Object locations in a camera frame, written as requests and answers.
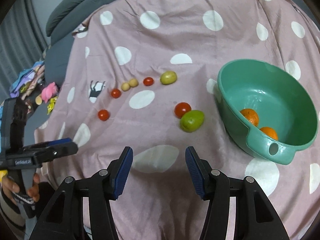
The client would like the cherry tomato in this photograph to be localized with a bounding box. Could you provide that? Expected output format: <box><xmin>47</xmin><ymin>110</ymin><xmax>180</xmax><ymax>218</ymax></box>
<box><xmin>110</xmin><ymin>88</ymin><xmax>121</xmax><ymax>99</ymax></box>
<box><xmin>143</xmin><ymin>77</ymin><xmax>154</xmax><ymax>87</ymax></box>
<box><xmin>98</xmin><ymin>109</ymin><xmax>110</xmax><ymax>121</ymax></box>

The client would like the green mango-like fruit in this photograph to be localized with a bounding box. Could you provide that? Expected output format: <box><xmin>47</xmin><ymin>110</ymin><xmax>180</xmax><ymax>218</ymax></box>
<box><xmin>180</xmin><ymin>110</ymin><xmax>205</xmax><ymax>133</ymax></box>

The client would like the large red tomato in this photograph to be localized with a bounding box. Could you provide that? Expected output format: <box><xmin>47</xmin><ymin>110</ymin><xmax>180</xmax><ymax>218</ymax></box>
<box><xmin>174</xmin><ymin>102</ymin><xmax>191</xmax><ymax>119</ymax></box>

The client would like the orange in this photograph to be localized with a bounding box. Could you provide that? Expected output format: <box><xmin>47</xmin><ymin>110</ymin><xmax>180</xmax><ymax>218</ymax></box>
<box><xmin>260</xmin><ymin>127</ymin><xmax>278</xmax><ymax>140</ymax></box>
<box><xmin>240</xmin><ymin>108</ymin><xmax>259</xmax><ymax>127</ymax></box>

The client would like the yellow-green fruit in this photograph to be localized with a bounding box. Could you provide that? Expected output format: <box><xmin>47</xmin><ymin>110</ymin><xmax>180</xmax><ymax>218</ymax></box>
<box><xmin>160</xmin><ymin>70</ymin><xmax>177</xmax><ymax>85</ymax></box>

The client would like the left hand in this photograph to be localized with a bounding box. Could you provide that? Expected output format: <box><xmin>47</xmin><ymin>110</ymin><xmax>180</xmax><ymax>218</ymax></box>
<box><xmin>1</xmin><ymin>173</ymin><xmax>40</xmax><ymax>205</ymax></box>

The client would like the yellow snack wrapper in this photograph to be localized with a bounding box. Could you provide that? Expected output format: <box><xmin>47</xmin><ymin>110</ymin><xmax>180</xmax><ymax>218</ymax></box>
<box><xmin>47</xmin><ymin>96</ymin><xmax>58</xmax><ymax>115</ymax></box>

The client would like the pink plush toy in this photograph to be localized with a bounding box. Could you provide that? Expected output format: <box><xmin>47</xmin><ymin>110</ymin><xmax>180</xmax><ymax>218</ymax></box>
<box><xmin>41</xmin><ymin>82</ymin><xmax>59</xmax><ymax>103</ymax></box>

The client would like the pile of colourful clothes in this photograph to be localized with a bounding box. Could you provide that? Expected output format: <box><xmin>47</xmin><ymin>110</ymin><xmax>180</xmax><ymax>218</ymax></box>
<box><xmin>9</xmin><ymin>61</ymin><xmax>45</xmax><ymax>100</ymax></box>

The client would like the beige longan left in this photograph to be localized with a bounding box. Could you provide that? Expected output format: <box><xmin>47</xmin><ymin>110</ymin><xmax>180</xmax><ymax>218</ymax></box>
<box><xmin>121</xmin><ymin>82</ymin><xmax>131</xmax><ymax>92</ymax></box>

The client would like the beige longan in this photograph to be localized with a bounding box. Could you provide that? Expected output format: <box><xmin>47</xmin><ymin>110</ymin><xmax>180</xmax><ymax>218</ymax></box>
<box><xmin>128</xmin><ymin>78</ymin><xmax>139</xmax><ymax>88</ymax></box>
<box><xmin>121</xmin><ymin>82</ymin><xmax>131</xmax><ymax>92</ymax></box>

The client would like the beige longan right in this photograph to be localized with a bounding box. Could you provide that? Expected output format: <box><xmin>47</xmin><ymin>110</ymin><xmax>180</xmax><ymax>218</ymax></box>
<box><xmin>128</xmin><ymin>78</ymin><xmax>139</xmax><ymax>88</ymax></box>

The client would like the pink polka dot blanket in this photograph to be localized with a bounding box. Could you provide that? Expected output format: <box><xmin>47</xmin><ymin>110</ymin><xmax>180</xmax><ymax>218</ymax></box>
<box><xmin>39</xmin><ymin>0</ymin><xmax>319</xmax><ymax>239</ymax></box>

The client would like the green plastic bowl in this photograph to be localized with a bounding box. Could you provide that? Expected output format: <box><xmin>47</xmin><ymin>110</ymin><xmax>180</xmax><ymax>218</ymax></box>
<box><xmin>216</xmin><ymin>59</ymin><xmax>319</xmax><ymax>165</ymax></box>

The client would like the grey sofa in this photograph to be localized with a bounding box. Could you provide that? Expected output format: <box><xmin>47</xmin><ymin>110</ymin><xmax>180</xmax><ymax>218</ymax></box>
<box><xmin>24</xmin><ymin>0</ymin><xmax>161</xmax><ymax>140</ymax></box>

